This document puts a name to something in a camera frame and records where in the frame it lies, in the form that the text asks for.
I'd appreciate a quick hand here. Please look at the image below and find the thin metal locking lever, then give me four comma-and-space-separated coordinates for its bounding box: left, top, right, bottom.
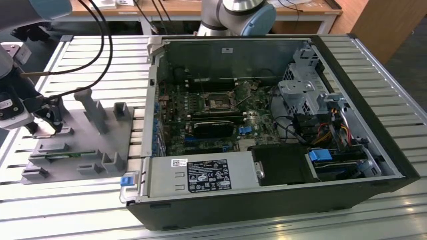
233, 92, 254, 112

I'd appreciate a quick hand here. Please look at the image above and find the CPU socket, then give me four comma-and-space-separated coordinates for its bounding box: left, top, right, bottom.
202, 92, 238, 112

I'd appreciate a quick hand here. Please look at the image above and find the silver chipset heatsink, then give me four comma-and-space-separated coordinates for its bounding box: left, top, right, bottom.
238, 139, 257, 152

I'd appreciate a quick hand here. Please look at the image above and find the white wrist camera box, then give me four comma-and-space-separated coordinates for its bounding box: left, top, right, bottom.
0, 91, 34, 131

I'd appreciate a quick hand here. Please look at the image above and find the black RAM slot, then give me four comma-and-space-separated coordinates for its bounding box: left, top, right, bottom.
190, 113, 244, 119
190, 117, 245, 123

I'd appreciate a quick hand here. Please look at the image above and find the coloured power wire bundle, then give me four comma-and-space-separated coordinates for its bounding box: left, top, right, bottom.
312, 107, 354, 151

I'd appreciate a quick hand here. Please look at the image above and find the wooden cabinet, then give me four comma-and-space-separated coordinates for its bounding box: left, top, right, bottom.
329, 0, 427, 66

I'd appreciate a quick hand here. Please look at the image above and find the green RAM stick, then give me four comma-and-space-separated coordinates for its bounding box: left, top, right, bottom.
43, 151, 83, 160

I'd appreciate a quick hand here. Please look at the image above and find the silver drive cage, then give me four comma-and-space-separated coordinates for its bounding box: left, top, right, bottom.
277, 47, 349, 121

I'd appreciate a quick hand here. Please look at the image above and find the grey plastic parts rack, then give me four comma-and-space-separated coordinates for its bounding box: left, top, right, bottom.
19, 87, 135, 186

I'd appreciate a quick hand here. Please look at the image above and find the wooden desk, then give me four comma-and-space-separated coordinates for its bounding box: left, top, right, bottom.
69, 0, 344, 36

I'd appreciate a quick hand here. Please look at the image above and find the black PC case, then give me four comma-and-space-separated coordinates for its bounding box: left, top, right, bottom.
123, 34, 421, 232

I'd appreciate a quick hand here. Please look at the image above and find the metal socket cover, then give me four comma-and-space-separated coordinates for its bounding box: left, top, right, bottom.
229, 80, 260, 106

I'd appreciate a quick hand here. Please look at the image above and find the green motherboard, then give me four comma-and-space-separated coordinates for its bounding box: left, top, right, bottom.
155, 77, 284, 157

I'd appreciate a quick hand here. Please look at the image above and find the black graphics card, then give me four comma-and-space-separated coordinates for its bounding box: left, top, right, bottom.
192, 120, 234, 139

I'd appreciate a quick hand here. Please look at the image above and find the silver power supply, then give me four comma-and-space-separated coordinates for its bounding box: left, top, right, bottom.
141, 157, 261, 200

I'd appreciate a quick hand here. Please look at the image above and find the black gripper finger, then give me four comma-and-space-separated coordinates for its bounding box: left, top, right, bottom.
22, 120, 39, 137
34, 98, 65, 135

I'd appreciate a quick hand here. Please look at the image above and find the hard disk in blue carrier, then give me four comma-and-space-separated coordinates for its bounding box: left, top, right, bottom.
308, 149, 366, 181

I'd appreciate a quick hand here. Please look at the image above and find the black plastic shroud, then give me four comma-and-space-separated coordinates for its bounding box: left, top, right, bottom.
250, 146, 316, 187

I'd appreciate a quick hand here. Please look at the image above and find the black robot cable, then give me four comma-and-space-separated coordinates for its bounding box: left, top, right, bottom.
45, 0, 114, 101
18, 0, 107, 77

